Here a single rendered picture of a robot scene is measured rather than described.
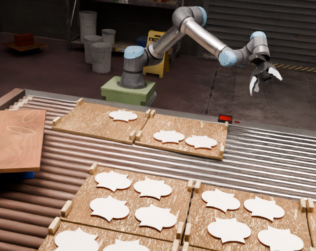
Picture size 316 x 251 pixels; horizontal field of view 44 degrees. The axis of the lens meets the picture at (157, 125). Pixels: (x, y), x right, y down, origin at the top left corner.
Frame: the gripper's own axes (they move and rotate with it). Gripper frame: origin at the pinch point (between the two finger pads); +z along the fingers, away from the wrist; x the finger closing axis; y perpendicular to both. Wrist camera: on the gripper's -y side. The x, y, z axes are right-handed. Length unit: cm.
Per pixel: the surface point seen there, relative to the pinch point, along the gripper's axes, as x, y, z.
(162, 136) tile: 48, -15, 12
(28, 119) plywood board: 79, -68, 16
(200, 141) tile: 35.4, -2.6, 14.1
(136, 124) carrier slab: 62, -20, 1
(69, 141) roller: 78, -47, 17
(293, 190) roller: 2.7, 14.8, 44.0
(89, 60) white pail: 312, 98, -298
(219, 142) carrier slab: 30.3, 5.7, 13.2
